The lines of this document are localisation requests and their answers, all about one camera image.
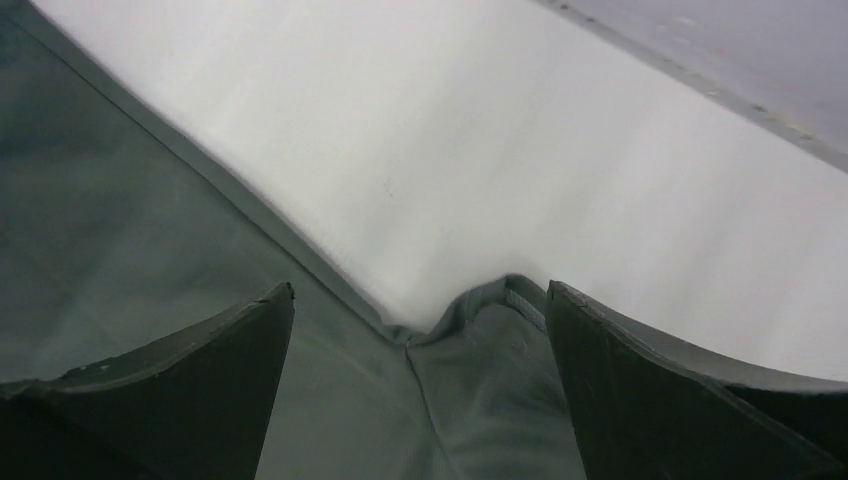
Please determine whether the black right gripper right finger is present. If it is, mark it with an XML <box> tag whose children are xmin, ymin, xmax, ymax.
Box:
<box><xmin>545</xmin><ymin>282</ymin><xmax>847</xmax><ymax>479</ymax></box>

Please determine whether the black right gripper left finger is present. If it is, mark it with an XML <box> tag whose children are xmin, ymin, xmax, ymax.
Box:
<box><xmin>1</xmin><ymin>283</ymin><xmax>294</xmax><ymax>479</ymax></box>

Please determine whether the dark grey t-shirt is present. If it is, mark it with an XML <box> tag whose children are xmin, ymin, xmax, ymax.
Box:
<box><xmin>1</xmin><ymin>1</ymin><xmax>585</xmax><ymax>479</ymax></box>

